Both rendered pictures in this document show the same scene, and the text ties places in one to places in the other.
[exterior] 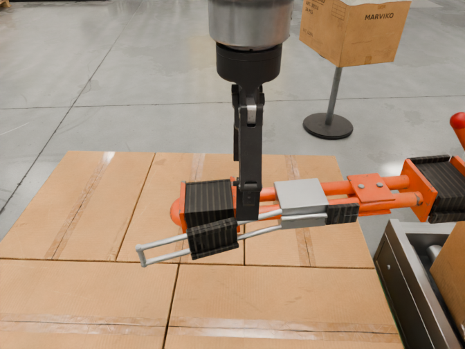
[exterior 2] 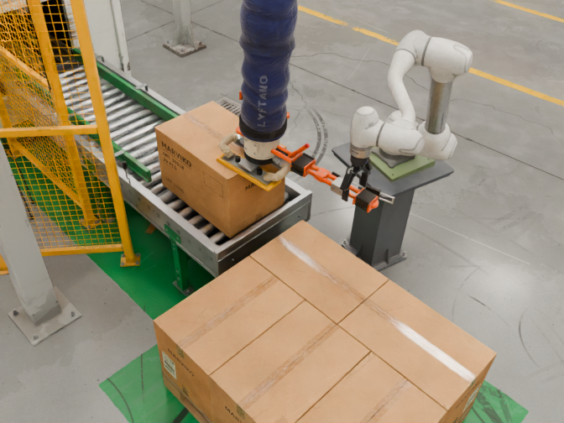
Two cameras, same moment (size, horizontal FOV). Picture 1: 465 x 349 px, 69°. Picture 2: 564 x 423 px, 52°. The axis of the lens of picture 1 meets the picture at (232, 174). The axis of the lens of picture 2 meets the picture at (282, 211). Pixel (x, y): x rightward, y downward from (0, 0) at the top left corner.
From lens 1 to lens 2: 2.67 m
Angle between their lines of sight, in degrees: 91
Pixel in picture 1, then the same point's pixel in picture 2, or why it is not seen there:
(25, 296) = (428, 363)
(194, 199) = (371, 196)
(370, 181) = (320, 173)
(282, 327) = (317, 267)
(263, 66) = not seen: hidden behind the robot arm
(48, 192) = not seen: outside the picture
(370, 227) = (116, 357)
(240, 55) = not seen: hidden behind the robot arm
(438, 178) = (304, 162)
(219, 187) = (361, 195)
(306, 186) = (337, 182)
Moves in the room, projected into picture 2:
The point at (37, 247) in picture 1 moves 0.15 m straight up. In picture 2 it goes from (414, 396) to (420, 376)
